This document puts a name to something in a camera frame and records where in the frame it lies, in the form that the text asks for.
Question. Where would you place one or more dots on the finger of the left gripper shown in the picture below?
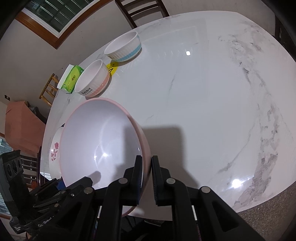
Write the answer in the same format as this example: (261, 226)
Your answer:
(77, 186)

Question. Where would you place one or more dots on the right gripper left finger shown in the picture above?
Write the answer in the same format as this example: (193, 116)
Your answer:
(136, 181)

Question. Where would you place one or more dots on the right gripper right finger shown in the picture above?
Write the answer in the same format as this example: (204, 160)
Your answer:
(159, 179)

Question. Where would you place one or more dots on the white rose plate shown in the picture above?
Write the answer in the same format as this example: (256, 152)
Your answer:
(54, 154)

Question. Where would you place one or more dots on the white pink Rabbit bowl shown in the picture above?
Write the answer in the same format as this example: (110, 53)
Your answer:
(93, 80)

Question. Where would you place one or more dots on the white blue ribbed bowl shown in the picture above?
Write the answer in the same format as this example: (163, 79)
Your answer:
(124, 48)

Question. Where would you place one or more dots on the dark chair at left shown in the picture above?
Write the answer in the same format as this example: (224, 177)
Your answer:
(31, 169)

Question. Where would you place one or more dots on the light bamboo chair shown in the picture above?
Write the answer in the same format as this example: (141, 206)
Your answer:
(50, 90)

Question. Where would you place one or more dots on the green tissue box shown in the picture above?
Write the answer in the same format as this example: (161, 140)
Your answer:
(69, 78)

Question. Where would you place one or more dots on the yellow warning sticker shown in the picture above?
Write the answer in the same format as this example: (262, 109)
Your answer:
(112, 67)

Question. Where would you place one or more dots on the wood framed window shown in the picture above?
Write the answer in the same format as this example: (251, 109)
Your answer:
(54, 21)

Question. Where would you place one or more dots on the dark wooden chair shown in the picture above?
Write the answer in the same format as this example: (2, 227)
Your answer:
(135, 10)

